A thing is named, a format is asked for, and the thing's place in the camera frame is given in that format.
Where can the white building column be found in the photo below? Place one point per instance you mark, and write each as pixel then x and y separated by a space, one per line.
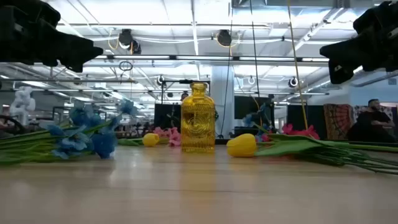
pixel 222 93

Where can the person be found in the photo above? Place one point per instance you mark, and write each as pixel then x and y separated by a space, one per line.
pixel 370 124

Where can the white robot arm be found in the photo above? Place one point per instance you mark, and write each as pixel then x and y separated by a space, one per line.
pixel 22 105

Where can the black partition panel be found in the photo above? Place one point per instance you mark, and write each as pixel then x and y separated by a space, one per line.
pixel 314 118

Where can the yellow tulip with short leaf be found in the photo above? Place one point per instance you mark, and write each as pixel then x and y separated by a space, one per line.
pixel 150 140

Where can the large blue flower bunch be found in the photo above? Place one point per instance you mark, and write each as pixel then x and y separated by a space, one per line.
pixel 74 140

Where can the pink artificial flower spray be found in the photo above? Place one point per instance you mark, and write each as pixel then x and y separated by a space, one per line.
pixel 300 131
pixel 174 137

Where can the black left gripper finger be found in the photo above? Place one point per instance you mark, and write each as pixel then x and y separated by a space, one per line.
pixel 71 62
pixel 81 49

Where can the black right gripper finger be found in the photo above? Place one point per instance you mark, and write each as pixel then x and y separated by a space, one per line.
pixel 342 70
pixel 342 48

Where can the orange mandala patterned cloth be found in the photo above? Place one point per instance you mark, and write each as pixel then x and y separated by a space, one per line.
pixel 339 121

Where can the small blue flower spray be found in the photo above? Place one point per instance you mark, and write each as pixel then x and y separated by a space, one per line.
pixel 248 119

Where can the yellow tulip with long leaves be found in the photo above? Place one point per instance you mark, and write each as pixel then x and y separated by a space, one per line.
pixel 242 145

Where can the black table edge frame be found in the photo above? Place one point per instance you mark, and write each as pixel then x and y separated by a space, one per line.
pixel 373 142

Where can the long overhead rig bar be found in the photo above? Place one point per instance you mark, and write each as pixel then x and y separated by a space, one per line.
pixel 202 58

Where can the yellow embossed glass vase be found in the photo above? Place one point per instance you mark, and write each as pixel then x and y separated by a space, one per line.
pixel 198 124

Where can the black monitor screen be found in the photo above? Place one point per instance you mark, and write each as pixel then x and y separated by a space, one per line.
pixel 245 107
pixel 164 116

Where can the grey overhead pipe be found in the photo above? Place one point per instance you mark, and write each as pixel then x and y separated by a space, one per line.
pixel 62 80

